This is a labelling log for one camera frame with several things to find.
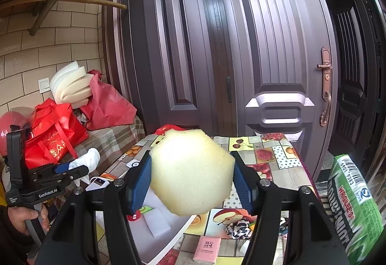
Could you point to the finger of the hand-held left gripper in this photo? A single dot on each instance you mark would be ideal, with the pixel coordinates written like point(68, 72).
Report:
point(62, 167)
point(79, 174)

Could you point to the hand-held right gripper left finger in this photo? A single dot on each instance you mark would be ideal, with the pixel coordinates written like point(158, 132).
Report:
point(140, 181)

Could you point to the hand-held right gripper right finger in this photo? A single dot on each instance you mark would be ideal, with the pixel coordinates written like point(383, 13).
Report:
point(241, 184)

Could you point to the white cloth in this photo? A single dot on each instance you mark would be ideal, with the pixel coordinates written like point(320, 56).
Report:
point(90, 158)

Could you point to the yellow foam sponge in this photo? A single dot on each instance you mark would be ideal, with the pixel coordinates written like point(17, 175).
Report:
point(190, 171)

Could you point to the person's left hand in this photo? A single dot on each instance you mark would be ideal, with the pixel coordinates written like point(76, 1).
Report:
point(18, 218)

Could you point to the red gift bag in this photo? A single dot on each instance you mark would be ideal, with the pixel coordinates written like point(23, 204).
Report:
point(54, 132)

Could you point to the small red ball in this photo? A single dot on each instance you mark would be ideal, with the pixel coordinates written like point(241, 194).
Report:
point(134, 217)

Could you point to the black white scrunchie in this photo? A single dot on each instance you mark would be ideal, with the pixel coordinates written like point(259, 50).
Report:
point(238, 229)

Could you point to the fruit print tablecloth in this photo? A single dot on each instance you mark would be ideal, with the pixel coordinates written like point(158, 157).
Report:
point(280, 159)

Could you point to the white sponge block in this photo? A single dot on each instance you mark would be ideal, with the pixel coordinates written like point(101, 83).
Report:
point(162, 224)

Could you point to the plaid blanket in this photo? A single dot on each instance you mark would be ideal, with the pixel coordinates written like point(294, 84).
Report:
point(114, 139)

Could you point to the red plastic packet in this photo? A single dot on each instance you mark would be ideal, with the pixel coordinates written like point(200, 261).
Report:
point(167, 129)

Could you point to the pink tissue packet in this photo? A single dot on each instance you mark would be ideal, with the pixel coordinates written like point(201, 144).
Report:
point(208, 249)

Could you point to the red plastic bag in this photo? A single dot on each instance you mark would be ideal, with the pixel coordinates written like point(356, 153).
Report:
point(105, 102)

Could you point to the stack of white foam sheets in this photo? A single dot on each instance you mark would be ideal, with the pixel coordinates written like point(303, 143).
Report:
point(69, 84)

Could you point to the green printed pillow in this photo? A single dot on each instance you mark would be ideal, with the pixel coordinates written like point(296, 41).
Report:
point(362, 222)

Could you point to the brown metal door leaf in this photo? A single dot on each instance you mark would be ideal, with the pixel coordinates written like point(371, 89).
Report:
point(175, 42)

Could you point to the dark security door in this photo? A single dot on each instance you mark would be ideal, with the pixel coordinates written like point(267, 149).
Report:
point(352, 72)

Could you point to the bamboo pole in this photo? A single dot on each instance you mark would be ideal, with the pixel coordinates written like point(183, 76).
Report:
point(90, 1)

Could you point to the white wall switch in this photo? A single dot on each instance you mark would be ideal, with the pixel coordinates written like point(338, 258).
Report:
point(44, 85)

